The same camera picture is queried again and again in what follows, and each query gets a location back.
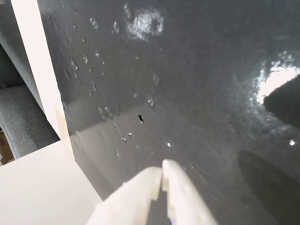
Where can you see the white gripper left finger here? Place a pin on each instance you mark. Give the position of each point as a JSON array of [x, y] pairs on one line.
[[131, 199]]

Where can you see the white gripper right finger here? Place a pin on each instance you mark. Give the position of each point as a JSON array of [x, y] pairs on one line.
[[185, 201]]

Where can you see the black glossy table mat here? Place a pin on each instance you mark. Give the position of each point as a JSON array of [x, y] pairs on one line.
[[178, 82]]

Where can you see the brown cardboard box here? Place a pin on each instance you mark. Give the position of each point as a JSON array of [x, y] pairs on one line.
[[5, 150]]

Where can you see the grey fabric sofa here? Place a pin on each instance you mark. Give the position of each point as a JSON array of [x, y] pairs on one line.
[[18, 112]]

